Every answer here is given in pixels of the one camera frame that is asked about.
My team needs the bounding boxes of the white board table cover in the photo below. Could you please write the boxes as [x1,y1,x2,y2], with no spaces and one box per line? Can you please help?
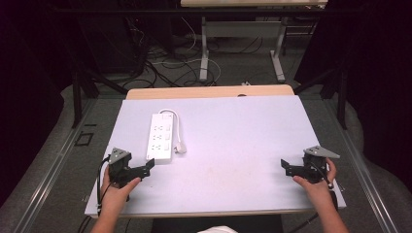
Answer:
[85,94,347,218]

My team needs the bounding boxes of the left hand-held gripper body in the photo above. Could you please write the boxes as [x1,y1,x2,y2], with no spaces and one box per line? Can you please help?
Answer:
[107,147,144,189]

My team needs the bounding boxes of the person's right hand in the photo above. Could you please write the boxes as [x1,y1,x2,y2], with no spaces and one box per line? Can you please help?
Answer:
[292,157,338,210]

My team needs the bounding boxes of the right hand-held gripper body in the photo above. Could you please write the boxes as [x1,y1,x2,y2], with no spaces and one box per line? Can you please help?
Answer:
[300,145,341,184]

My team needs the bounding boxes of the white power strip cable with plug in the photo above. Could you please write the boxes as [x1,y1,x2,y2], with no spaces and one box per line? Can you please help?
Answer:
[157,108,189,155]

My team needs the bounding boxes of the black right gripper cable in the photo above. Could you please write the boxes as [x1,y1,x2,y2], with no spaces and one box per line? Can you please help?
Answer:
[287,160,340,233]

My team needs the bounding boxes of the metal floor rail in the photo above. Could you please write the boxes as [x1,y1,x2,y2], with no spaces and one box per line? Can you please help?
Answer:
[12,97,99,233]
[323,99,401,233]

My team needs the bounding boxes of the tangle of floor cables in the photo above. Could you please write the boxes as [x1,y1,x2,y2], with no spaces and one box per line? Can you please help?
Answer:
[122,16,265,89]

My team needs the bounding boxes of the wooden table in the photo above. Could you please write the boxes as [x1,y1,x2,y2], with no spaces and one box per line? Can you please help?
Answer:
[124,83,295,101]

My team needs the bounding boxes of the person's dark lap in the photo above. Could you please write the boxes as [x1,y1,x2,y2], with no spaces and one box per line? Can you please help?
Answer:
[151,214,285,233]

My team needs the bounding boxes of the person's white clothing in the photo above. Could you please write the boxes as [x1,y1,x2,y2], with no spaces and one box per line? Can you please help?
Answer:
[196,225,239,233]

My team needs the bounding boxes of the white power strip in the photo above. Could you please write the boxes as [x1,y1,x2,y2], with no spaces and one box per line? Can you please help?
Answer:
[146,112,174,165]

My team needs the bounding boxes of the black metal stand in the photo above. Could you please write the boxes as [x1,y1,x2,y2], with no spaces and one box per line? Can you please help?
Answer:
[292,66,349,131]
[69,69,129,129]

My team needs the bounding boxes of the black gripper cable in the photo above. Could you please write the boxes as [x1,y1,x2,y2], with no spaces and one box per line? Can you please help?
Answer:
[96,154,113,216]
[287,160,340,233]

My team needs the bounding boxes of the desk with white legs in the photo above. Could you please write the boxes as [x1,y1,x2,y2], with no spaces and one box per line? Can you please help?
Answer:
[180,0,328,83]

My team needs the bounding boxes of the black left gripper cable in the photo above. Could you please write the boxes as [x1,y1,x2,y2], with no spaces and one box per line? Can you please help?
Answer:
[96,154,113,216]

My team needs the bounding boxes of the black floor socket frame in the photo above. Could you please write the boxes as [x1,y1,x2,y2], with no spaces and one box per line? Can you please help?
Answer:
[74,131,95,148]

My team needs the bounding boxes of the person's left hand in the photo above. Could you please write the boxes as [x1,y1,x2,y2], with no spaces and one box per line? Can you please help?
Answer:
[99,166,143,217]

